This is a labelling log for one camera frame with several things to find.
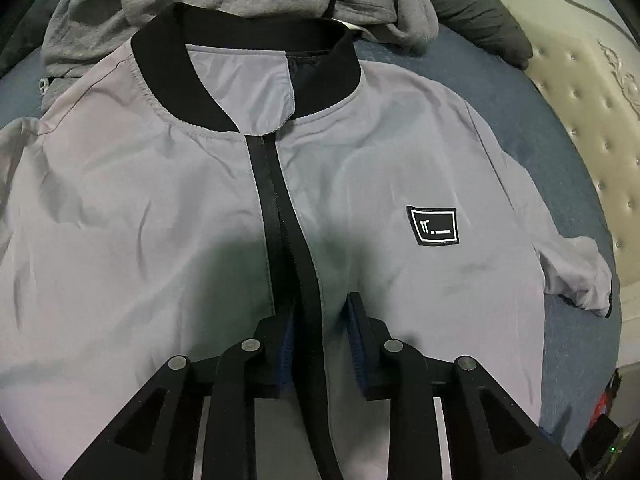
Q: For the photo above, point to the dark grey duvet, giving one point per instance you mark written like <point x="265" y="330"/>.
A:
<point x="490" y="20"/>

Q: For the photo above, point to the light grey jacket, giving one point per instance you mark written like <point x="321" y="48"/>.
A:
<point x="150" y="210"/>

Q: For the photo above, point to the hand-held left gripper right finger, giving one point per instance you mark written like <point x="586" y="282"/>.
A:
<point x="357" y="345"/>

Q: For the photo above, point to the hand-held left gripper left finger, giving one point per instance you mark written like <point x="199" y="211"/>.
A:
<point x="286" y="355"/>

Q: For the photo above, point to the bed with blue sheet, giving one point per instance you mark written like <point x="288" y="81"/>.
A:
<point x="525" y="125"/>

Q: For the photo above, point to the cream tufted headboard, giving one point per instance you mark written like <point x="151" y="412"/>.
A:
<point x="590" y="85"/>

